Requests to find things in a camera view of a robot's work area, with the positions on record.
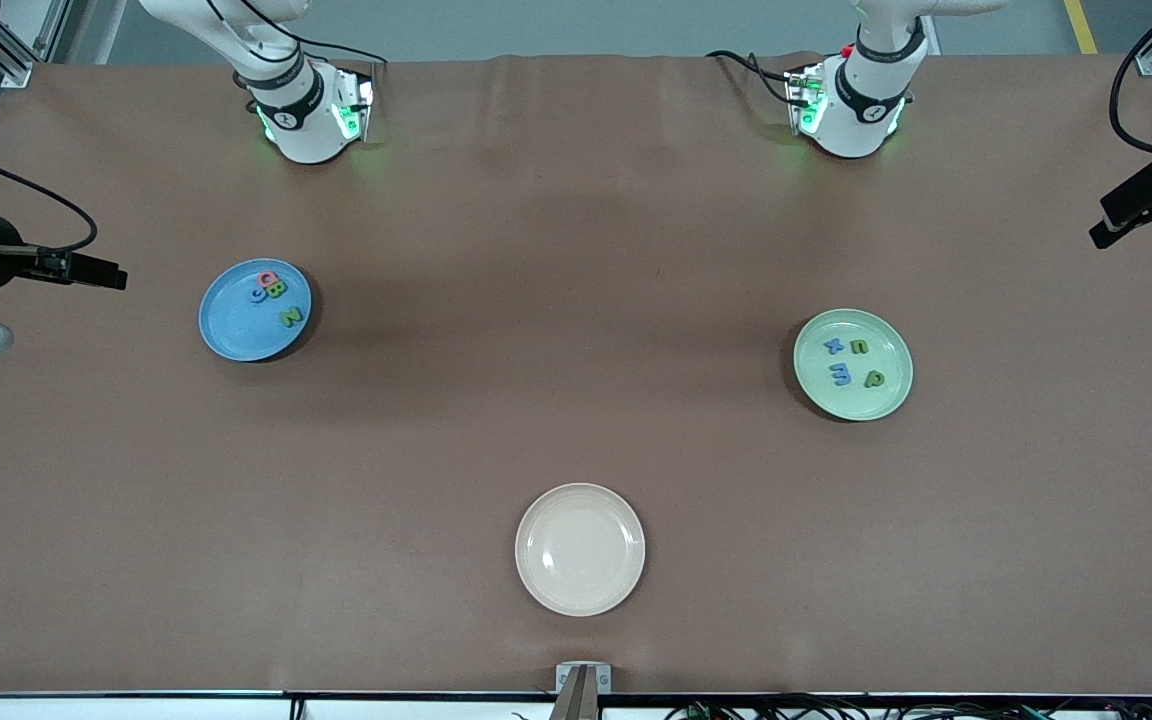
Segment cream plate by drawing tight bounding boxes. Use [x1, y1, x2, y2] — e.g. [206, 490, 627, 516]
[514, 483, 647, 618]

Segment grey metal bracket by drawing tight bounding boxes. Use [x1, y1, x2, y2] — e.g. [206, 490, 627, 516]
[554, 662, 613, 695]

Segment tangled black cables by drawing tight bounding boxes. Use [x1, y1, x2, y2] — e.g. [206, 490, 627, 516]
[664, 693, 1152, 720]

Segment blue plate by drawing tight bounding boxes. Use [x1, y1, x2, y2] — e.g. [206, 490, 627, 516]
[198, 258, 314, 363]

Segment green plate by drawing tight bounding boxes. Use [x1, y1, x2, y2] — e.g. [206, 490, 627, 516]
[792, 308, 915, 422]

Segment black base cable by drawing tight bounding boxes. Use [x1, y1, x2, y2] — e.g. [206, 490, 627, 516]
[291, 38, 389, 69]
[704, 48, 799, 107]

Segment camera mount post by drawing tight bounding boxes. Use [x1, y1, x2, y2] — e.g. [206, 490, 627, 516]
[548, 668, 601, 720]

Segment brown table mat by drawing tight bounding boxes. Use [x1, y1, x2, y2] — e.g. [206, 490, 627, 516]
[0, 52, 1152, 698]

